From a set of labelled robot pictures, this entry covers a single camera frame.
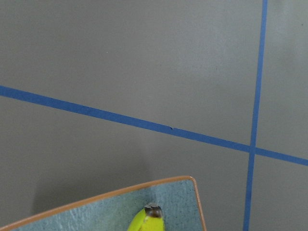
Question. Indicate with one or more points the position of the yellow banana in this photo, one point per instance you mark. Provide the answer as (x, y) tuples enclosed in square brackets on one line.
[(150, 218)]

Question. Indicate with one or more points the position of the grey square plate orange rim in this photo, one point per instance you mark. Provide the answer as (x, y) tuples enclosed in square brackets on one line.
[(113, 211)]

